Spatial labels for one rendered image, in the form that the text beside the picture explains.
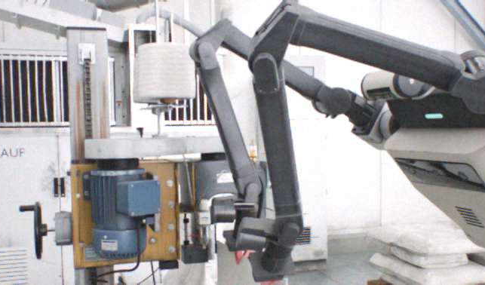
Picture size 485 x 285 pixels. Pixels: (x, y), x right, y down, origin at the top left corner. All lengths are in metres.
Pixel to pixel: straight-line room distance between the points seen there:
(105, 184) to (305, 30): 0.82
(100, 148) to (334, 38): 0.80
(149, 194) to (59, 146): 2.98
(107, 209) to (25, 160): 2.93
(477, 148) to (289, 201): 0.40
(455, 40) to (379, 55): 6.38
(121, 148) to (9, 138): 2.99
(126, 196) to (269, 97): 0.62
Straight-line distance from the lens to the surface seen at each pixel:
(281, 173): 1.12
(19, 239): 4.58
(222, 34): 1.48
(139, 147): 1.58
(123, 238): 1.59
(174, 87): 1.60
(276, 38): 0.97
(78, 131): 1.82
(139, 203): 1.53
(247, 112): 6.08
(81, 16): 4.26
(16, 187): 4.52
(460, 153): 1.27
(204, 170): 1.81
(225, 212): 1.52
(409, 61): 1.03
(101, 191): 1.60
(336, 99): 1.55
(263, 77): 0.98
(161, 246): 1.83
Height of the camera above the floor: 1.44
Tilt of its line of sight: 3 degrees down
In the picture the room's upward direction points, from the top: 1 degrees counter-clockwise
